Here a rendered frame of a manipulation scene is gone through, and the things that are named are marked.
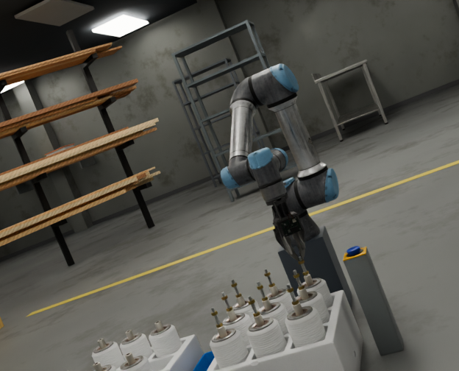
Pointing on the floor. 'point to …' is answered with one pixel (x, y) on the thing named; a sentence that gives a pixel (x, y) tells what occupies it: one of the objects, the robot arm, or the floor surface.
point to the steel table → (356, 110)
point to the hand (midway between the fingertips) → (298, 255)
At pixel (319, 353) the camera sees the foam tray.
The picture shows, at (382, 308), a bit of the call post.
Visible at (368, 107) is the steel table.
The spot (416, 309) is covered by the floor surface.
